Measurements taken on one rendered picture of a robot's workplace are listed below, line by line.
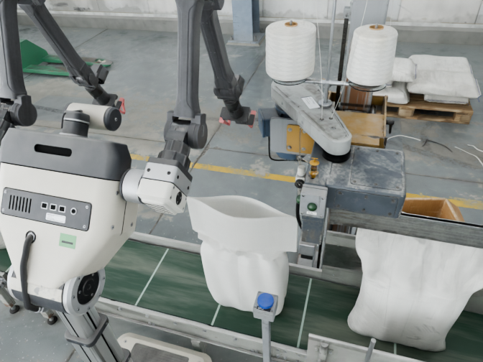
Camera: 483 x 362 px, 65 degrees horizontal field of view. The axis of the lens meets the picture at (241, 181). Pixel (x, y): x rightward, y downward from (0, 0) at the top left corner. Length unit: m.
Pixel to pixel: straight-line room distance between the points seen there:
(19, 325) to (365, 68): 2.43
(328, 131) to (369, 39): 0.29
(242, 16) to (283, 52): 4.87
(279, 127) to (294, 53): 0.38
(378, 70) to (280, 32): 0.32
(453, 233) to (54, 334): 2.20
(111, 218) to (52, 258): 0.19
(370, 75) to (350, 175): 0.31
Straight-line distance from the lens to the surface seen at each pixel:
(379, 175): 1.22
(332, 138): 1.21
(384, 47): 1.25
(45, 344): 2.67
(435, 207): 3.00
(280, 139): 1.56
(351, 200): 1.19
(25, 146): 1.17
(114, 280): 2.25
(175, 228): 2.94
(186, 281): 2.13
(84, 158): 1.05
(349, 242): 1.88
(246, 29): 6.16
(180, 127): 1.05
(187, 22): 1.04
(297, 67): 1.28
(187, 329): 2.03
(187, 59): 1.04
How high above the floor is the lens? 2.08
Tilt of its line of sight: 39 degrees down
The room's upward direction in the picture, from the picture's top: 4 degrees counter-clockwise
